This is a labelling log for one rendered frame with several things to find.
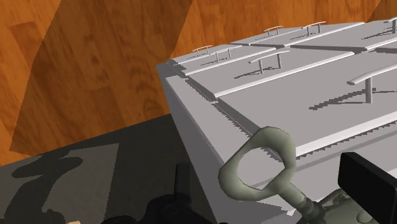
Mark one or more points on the grey chest of drawers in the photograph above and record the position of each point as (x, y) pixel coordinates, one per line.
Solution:
(279, 93)

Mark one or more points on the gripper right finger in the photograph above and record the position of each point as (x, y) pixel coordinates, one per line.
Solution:
(369, 183)

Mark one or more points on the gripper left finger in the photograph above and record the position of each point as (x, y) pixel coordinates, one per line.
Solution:
(182, 204)

